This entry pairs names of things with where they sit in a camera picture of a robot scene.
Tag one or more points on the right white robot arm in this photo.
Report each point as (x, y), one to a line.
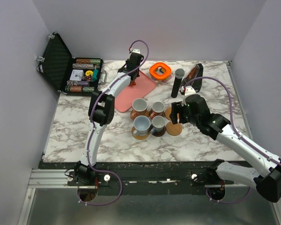
(264, 173)

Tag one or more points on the pink serving tray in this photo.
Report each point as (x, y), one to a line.
(144, 85)

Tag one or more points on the black poker chip case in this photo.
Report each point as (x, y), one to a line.
(68, 74)

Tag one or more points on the light blue mug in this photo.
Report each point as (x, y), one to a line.
(141, 124)

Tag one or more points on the pink mug back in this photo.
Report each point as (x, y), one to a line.
(157, 109)

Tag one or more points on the pink mug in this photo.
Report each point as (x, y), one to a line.
(157, 109)
(139, 105)

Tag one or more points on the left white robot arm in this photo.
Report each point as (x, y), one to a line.
(101, 113)

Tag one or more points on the grey mug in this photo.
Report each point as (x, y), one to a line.
(158, 124)

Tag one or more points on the orange lid container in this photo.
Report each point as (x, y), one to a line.
(160, 72)

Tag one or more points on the pink mug front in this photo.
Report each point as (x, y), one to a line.
(139, 105)

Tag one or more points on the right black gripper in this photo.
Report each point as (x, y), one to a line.
(174, 113)

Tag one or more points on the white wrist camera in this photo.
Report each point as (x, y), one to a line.
(134, 50)
(187, 91)

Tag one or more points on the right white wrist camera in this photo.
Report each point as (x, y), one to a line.
(187, 91)

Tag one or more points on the light wood coaster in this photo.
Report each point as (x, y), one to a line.
(173, 129)
(167, 113)

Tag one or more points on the small woven rattan coaster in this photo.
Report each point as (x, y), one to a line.
(138, 137)

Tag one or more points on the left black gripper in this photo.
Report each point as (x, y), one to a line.
(137, 71)

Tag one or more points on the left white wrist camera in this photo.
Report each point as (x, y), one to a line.
(134, 50)

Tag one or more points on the large woven rattan coaster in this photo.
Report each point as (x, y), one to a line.
(134, 114)

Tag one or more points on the dark wood coaster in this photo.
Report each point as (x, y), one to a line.
(160, 134)

